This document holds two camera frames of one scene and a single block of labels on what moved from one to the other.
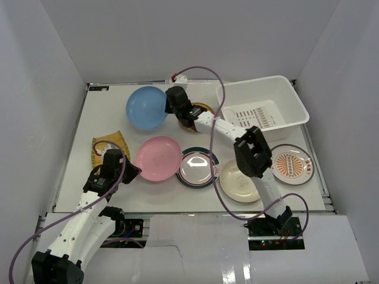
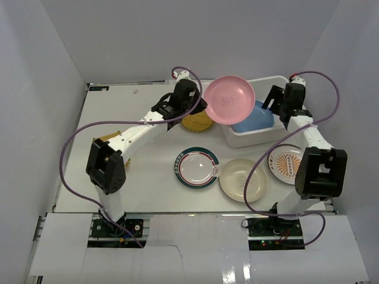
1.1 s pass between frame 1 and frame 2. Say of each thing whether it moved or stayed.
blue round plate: moved
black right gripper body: moved
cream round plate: stayed
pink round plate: moved
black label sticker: stayed
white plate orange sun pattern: stayed
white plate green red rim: stayed
